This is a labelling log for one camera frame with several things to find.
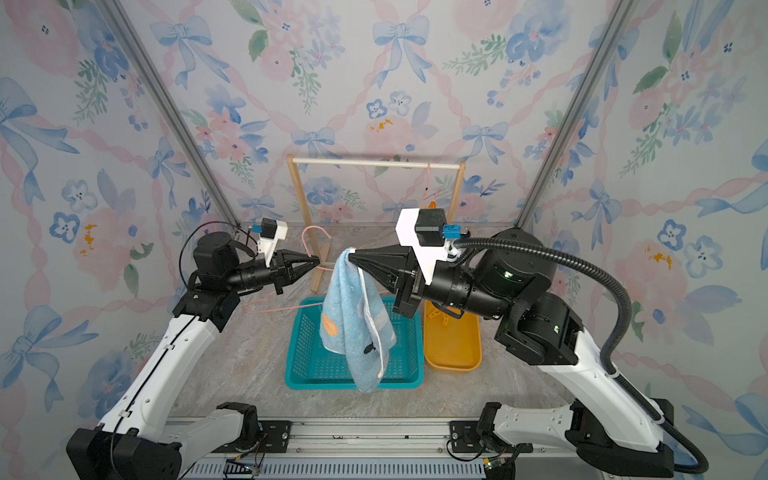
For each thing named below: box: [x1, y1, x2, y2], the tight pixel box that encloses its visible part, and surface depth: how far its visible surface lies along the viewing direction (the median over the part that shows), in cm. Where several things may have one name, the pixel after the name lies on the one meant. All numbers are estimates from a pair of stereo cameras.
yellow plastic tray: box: [424, 300, 483, 371], surface depth 94 cm
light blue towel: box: [319, 248, 397, 393], surface depth 48 cm
